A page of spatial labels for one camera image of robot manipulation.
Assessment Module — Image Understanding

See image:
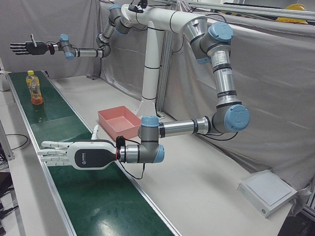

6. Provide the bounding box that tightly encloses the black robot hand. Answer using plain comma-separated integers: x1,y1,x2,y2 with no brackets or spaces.
9,34,49,57

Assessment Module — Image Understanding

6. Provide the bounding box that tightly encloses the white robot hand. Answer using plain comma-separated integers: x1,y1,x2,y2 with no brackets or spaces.
38,124,118,171

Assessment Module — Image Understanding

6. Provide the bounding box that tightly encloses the pink plastic basket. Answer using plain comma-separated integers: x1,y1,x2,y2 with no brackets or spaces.
97,105,142,140

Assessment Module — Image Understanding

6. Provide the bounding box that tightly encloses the orange drink bottle yellow cap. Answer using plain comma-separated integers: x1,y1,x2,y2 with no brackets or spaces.
25,70,44,106

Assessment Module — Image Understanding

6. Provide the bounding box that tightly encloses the green conveyor belt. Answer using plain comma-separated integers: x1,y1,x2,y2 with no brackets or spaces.
6,70,183,236

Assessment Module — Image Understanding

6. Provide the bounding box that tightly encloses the white conveyor control box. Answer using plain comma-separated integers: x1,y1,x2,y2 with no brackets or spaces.
0,70,12,92

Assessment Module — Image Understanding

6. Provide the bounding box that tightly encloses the white robot torso stand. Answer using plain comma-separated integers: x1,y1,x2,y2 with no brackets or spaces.
120,3,209,118

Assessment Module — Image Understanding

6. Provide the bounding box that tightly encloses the white flat box device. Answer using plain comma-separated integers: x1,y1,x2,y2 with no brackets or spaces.
237,170,298,218

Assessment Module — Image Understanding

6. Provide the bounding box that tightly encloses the grey fabric curtain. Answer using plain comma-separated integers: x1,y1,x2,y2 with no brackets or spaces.
0,0,315,217

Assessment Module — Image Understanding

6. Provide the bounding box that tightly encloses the yellow hard hat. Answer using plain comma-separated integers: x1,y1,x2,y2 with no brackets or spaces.
285,3,307,12
277,16,308,25

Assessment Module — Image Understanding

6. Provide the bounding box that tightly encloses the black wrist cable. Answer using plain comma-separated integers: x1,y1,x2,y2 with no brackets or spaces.
117,137,146,180

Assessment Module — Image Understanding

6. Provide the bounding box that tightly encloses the black head camera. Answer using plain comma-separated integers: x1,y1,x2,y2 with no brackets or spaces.
127,4,145,14

